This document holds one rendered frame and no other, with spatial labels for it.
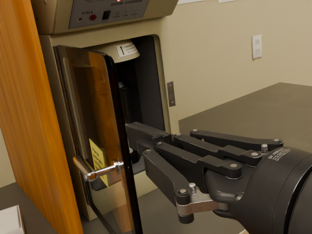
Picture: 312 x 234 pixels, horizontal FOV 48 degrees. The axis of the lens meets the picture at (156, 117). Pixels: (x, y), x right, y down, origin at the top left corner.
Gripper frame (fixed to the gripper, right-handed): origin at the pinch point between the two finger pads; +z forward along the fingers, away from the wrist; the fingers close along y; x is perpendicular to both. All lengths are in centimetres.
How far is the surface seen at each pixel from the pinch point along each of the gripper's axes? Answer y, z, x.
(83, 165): 1.0, 20.0, 9.3
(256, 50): -127, 86, 17
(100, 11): -16.6, 37.8, -14.2
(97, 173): 0.2, 16.6, 9.8
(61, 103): -6.5, 45.5, 4.7
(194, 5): -88, 87, -10
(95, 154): -4.6, 27.1, 11.5
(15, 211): 8, 58, 32
